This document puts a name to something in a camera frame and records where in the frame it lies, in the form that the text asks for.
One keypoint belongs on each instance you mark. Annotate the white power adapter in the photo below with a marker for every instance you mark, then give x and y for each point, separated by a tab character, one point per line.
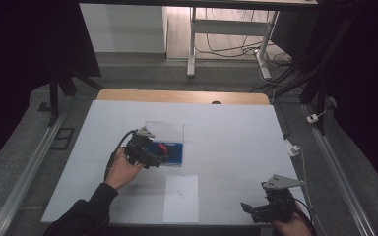
293	149

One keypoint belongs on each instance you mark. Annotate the white paper sheet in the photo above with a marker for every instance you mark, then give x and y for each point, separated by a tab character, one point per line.
181	200

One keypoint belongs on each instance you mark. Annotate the wooden table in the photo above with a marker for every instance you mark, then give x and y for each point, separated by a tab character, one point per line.
180	96

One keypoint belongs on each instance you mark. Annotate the black metal stand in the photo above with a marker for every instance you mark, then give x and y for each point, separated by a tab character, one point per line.
320	88

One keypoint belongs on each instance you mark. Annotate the blue case with clear lid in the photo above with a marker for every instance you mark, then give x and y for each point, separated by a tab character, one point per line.
174	152

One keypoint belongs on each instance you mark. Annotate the white cabinet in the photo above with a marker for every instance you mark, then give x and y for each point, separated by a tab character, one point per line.
121	29

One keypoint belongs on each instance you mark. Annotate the person's left hand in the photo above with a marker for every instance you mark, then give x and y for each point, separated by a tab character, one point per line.
123	170

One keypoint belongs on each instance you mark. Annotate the white plug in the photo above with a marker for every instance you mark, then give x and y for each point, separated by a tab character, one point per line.
312	118

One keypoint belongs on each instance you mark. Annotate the aluminium rail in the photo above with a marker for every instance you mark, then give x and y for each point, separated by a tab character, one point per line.
26	177
338	170

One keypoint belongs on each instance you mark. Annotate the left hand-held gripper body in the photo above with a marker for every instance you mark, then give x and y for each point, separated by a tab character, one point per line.
138	147

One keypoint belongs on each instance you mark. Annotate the dark curtain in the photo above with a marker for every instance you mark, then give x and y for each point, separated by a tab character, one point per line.
374	82
13	65

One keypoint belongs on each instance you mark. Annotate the person's right hand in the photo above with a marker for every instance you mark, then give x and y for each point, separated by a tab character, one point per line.
292	227

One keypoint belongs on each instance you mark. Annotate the white desk frame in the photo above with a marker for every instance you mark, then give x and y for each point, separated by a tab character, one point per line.
229	27

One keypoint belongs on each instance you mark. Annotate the white table cover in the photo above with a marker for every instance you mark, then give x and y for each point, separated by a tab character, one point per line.
226	137

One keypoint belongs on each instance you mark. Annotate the small black floor plate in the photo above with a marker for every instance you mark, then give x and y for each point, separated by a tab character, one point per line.
43	107

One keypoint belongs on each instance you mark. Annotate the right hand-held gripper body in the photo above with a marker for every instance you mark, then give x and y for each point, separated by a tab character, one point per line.
277	208

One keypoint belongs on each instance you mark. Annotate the black tripod stand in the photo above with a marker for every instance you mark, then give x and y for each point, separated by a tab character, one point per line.
54	98

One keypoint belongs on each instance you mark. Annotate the red stamp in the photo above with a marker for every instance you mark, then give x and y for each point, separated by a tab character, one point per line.
163	149

